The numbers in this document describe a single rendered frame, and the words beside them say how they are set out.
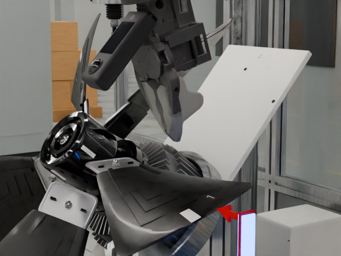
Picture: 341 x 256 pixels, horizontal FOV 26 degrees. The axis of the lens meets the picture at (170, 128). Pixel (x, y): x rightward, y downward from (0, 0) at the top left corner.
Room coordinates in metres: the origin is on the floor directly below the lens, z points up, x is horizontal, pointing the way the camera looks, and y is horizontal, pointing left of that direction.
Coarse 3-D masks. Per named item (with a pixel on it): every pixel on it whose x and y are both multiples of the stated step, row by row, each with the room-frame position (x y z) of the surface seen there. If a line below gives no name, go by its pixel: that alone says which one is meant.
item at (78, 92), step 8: (96, 24) 1.50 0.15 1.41; (88, 40) 1.52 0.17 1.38; (88, 48) 1.47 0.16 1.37; (88, 56) 1.44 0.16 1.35; (80, 64) 1.55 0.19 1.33; (80, 72) 1.50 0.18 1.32; (80, 80) 1.48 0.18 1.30; (80, 88) 1.46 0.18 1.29; (72, 96) 1.61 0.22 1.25; (80, 96) 1.47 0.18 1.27; (80, 104) 1.39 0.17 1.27
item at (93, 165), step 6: (90, 162) 1.21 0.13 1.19; (96, 162) 1.22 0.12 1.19; (102, 162) 1.22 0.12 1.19; (108, 162) 1.22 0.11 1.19; (120, 162) 1.23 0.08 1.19; (126, 162) 1.23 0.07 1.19; (138, 162) 1.23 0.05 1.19; (90, 168) 1.19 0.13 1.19; (96, 168) 1.19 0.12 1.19; (102, 168) 1.19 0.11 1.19; (108, 168) 1.19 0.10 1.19; (114, 168) 1.19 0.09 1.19
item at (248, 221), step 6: (246, 216) 0.91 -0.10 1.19; (252, 216) 0.91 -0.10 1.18; (246, 222) 0.91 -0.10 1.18; (252, 222) 0.91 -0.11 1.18; (246, 228) 0.91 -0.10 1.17; (252, 228) 0.91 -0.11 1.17; (246, 234) 0.91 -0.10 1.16; (252, 234) 0.91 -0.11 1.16; (246, 240) 0.91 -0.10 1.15; (252, 240) 0.91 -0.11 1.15; (246, 246) 0.91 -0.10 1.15; (252, 246) 0.91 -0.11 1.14; (246, 252) 0.91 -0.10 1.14; (252, 252) 0.91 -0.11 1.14
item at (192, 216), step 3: (186, 210) 1.01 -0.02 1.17; (189, 210) 1.01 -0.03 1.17; (180, 213) 1.01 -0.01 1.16; (183, 213) 1.00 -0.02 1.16; (186, 213) 1.00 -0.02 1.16; (189, 213) 1.00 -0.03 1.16; (192, 213) 1.00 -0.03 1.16; (195, 213) 1.00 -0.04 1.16; (186, 216) 1.00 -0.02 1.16; (189, 216) 0.99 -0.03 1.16; (192, 216) 0.99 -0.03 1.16; (195, 216) 0.99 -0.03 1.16; (198, 216) 0.99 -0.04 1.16; (189, 219) 0.99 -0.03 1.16; (192, 219) 0.99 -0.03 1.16; (195, 219) 0.98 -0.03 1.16
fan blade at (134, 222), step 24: (120, 168) 1.18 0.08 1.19; (144, 168) 1.18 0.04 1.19; (120, 192) 1.08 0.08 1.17; (144, 192) 1.07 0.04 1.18; (168, 192) 1.07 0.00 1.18; (192, 192) 1.06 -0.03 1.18; (216, 192) 1.05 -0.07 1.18; (240, 192) 1.03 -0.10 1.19; (120, 216) 1.02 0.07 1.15; (144, 216) 1.01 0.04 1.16; (168, 216) 1.00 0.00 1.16; (120, 240) 0.98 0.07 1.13; (144, 240) 0.97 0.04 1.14
